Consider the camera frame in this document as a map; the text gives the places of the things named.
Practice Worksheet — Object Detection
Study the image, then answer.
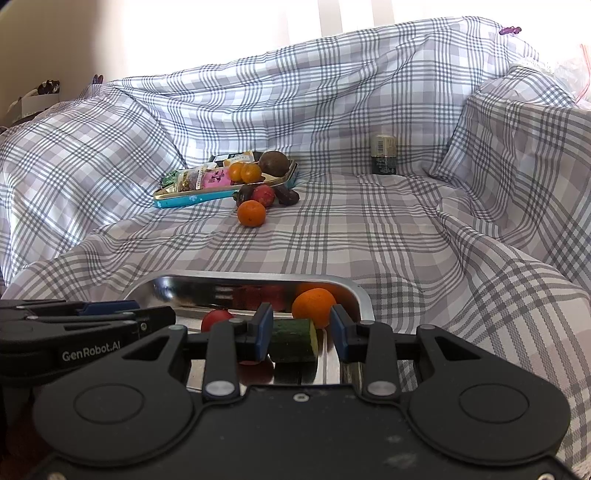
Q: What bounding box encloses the brown round fruit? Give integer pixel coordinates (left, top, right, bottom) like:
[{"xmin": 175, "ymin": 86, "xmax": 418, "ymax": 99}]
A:
[{"xmin": 257, "ymin": 150, "xmax": 291, "ymax": 178}]

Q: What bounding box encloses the cucumber piece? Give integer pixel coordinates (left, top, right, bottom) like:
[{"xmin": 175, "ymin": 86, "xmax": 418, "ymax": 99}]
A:
[{"xmin": 270, "ymin": 318, "xmax": 320, "ymax": 364}]

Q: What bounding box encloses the white curtain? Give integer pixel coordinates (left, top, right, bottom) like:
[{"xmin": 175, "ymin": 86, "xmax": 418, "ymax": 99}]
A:
[{"xmin": 106, "ymin": 0, "xmax": 591, "ymax": 84}]

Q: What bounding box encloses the stainless steel tray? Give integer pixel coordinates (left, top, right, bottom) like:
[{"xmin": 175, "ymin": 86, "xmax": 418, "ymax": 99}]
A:
[{"xmin": 127, "ymin": 272, "xmax": 375, "ymax": 387}]

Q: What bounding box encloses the clear nut snack packet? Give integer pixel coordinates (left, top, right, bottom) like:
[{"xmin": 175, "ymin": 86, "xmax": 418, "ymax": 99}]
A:
[{"xmin": 175, "ymin": 167, "xmax": 206, "ymax": 191}]

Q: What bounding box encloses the grey plaid blanket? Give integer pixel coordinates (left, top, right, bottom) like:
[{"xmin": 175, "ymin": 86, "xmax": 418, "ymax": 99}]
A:
[{"xmin": 0, "ymin": 16, "xmax": 591, "ymax": 472}]

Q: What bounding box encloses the blue tin tray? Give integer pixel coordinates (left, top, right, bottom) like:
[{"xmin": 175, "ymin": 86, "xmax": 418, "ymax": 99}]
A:
[{"xmin": 153, "ymin": 157, "xmax": 299, "ymax": 210}]

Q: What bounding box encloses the pink snack packet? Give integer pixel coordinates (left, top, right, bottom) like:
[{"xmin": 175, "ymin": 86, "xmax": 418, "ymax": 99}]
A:
[{"xmin": 201, "ymin": 168, "xmax": 230, "ymax": 190}]

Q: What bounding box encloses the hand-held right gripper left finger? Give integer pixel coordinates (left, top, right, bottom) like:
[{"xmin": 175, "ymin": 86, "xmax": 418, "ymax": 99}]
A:
[{"xmin": 124, "ymin": 303, "xmax": 274, "ymax": 402}]

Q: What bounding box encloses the dark jar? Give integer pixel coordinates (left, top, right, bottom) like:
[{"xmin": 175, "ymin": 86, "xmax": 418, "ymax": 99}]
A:
[{"xmin": 370, "ymin": 134, "xmax": 398, "ymax": 175}]

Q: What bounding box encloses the clear plastic bag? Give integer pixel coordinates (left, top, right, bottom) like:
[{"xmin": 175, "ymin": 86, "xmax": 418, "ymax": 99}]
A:
[{"xmin": 549, "ymin": 42, "xmax": 591, "ymax": 110}]

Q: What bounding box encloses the cardboard box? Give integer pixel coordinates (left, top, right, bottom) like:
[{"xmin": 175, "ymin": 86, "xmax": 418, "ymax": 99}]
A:
[{"xmin": 6, "ymin": 88, "xmax": 62, "ymax": 124}]

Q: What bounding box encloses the large orange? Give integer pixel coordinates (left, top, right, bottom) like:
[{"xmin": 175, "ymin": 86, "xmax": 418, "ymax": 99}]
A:
[
  {"xmin": 237, "ymin": 199, "xmax": 267, "ymax": 228},
  {"xmin": 291, "ymin": 288, "xmax": 337, "ymax": 331}
]

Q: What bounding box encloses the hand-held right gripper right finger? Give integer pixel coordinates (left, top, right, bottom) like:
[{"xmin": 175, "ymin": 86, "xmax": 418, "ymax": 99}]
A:
[{"xmin": 328, "ymin": 304, "xmax": 486, "ymax": 399}]

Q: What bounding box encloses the red round fruit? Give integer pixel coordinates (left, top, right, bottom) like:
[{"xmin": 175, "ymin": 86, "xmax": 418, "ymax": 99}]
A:
[
  {"xmin": 238, "ymin": 356, "xmax": 276, "ymax": 385},
  {"xmin": 200, "ymin": 309, "xmax": 235, "ymax": 334},
  {"xmin": 251, "ymin": 184, "xmax": 277, "ymax": 208}
]

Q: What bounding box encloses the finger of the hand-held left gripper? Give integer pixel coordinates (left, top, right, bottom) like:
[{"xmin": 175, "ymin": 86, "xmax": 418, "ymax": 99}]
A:
[
  {"xmin": 25, "ymin": 305, "xmax": 177, "ymax": 343},
  {"xmin": 0, "ymin": 298, "xmax": 140, "ymax": 318}
]

